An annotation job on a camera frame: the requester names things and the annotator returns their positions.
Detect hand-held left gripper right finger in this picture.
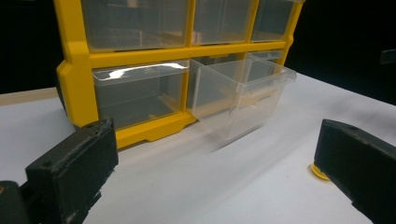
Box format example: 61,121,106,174
313,119,396,224

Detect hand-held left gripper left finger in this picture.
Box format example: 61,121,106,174
25,118,120,224

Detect small yellow round object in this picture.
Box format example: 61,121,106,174
311,163,331,181

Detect yellow drawer cabinet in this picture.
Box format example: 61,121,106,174
53,0,306,149

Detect clear plastic drawer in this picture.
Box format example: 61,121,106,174
186,53,298,142
92,59,191,131
192,0,254,46
246,49,285,64
250,0,295,43
80,0,191,52

